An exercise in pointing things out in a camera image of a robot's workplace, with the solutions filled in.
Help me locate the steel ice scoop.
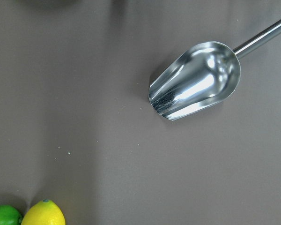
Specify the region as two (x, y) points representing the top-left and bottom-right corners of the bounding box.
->
(148, 19), (281, 121)

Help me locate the green lime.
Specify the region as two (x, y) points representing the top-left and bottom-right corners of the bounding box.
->
(0, 205), (23, 225)

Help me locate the upper whole yellow lemon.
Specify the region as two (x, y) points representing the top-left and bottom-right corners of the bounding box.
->
(21, 199), (66, 225)

